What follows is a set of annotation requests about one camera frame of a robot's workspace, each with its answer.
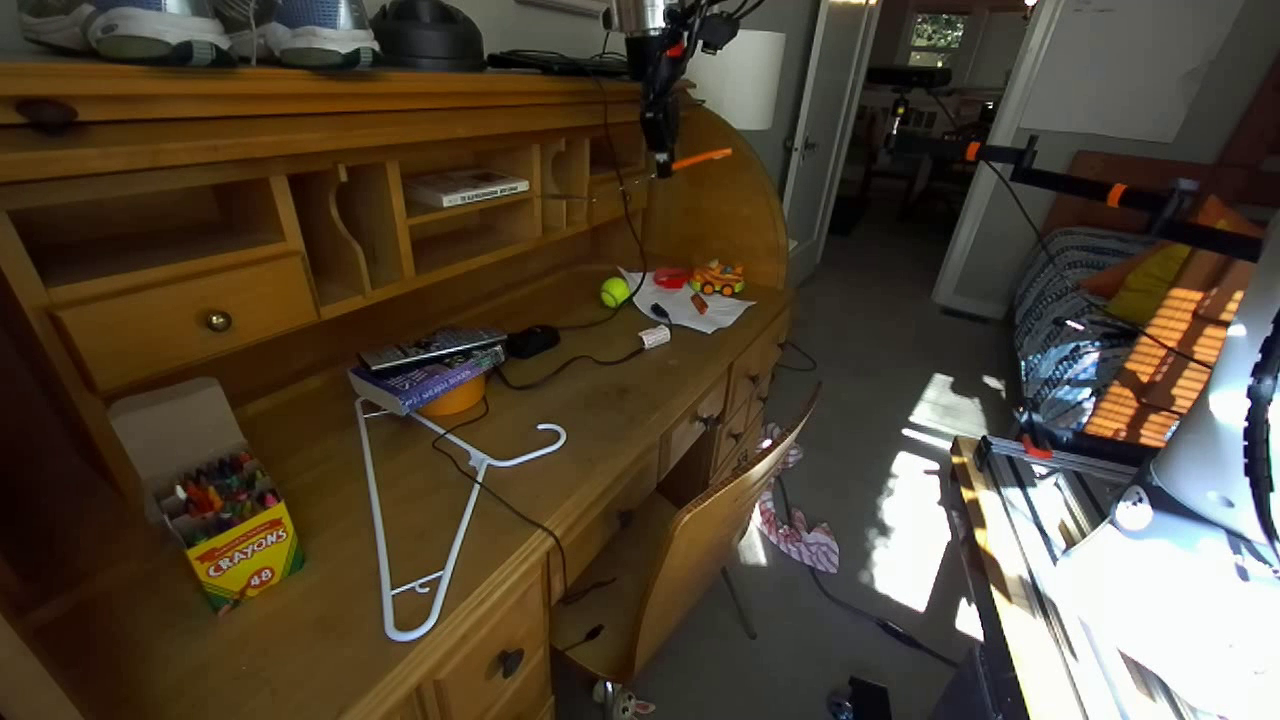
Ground white plastic clothes hanger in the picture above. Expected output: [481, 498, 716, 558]
[351, 394, 572, 647]

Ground red white cloth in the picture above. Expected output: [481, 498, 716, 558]
[755, 485, 848, 574]

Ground yellow green crayon box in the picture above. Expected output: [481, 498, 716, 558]
[106, 376, 306, 614]

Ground orange bowl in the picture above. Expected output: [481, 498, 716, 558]
[420, 376, 490, 430]

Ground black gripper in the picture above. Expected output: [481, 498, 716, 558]
[624, 29, 698, 184]

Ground yellow cushion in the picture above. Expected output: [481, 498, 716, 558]
[1108, 240, 1192, 326]

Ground black round object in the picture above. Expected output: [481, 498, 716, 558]
[367, 0, 489, 76]

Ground orange slatted bench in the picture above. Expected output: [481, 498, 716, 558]
[1081, 250, 1268, 460]

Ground wooden chair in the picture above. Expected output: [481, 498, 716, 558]
[547, 385, 824, 686]

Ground white cabinet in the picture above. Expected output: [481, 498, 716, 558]
[929, 122, 1055, 322]

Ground black floor object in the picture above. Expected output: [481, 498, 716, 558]
[824, 671, 897, 720]

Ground white book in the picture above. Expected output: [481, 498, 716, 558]
[403, 166, 536, 214]

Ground small wooden pigeonhole drawer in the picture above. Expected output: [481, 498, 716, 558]
[53, 250, 321, 401]

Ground purple book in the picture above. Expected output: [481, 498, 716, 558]
[345, 347, 509, 421]

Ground black bar with orange clamps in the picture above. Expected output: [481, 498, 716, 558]
[958, 132, 1268, 263]

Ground white paper sheet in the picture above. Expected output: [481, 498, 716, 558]
[619, 269, 758, 339]

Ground black flat item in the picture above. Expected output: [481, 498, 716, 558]
[483, 45, 631, 78]

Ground wooden planks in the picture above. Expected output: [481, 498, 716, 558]
[949, 436, 1085, 720]

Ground black corrugated cable conduit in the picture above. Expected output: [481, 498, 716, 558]
[1241, 306, 1280, 558]

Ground thin black cable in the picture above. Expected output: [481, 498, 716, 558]
[426, 436, 576, 572]

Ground wooden roll-top desk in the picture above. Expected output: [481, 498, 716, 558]
[0, 57, 803, 720]

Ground grey remote control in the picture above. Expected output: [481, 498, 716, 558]
[356, 326, 513, 378]

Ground small metal object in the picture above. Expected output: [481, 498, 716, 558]
[587, 674, 661, 720]

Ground wooden desk drawer with knob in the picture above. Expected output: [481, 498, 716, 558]
[420, 572, 557, 720]

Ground grey white sneaker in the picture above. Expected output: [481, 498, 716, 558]
[216, 0, 382, 76]
[11, 0, 230, 69]

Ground grey striped fabric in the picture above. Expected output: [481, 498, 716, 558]
[1008, 223, 1134, 443]

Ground white board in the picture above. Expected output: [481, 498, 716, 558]
[1037, 494, 1280, 720]

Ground white door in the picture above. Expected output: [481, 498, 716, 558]
[781, 0, 888, 257]

